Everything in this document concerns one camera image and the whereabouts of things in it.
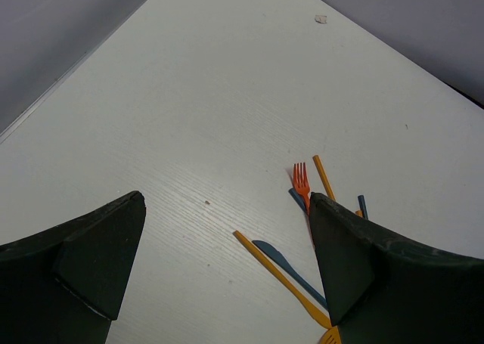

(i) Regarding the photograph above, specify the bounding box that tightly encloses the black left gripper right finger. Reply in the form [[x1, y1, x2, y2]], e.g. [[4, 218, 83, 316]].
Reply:
[[309, 193, 483, 343]]

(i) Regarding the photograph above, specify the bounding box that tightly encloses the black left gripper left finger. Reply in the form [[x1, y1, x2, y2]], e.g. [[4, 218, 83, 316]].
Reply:
[[1, 191, 146, 343]]

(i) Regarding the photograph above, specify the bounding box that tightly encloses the orange plastic knife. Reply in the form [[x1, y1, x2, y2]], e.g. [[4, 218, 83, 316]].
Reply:
[[233, 231, 332, 329]]

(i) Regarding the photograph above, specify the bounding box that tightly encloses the orange fork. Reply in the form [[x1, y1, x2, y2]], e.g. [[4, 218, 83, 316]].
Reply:
[[319, 327, 342, 344]]

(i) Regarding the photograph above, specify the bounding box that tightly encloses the dark blue plastic knife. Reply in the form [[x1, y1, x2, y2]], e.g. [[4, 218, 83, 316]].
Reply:
[[252, 240, 327, 309]]

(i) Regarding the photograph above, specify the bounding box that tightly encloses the dark blue chopstick short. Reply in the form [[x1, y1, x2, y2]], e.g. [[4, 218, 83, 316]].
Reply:
[[358, 195, 368, 219]]

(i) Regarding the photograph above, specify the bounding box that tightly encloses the dark blue chopstick long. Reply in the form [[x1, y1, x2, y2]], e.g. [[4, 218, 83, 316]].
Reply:
[[288, 187, 307, 215]]

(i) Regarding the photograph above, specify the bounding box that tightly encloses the red-orange plastic fork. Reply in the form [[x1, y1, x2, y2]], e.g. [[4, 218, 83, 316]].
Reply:
[[293, 163, 310, 214]]

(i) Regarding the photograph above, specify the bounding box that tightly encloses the orange chopstick upper left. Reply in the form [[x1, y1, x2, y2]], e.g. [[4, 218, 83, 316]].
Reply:
[[312, 155, 336, 200]]

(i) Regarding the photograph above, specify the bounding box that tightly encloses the white tape scrap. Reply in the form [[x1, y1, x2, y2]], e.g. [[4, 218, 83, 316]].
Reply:
[[315, 15, 327, 24]]

